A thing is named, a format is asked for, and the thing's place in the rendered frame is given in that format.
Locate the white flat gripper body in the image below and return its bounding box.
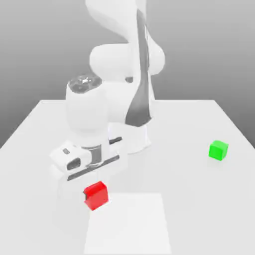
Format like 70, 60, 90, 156
57, 152, 128, 200

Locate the small green cube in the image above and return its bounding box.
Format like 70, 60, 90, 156
208, 139, 229, 161

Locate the small red cube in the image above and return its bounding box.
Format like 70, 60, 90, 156
83, 181, 109, 211

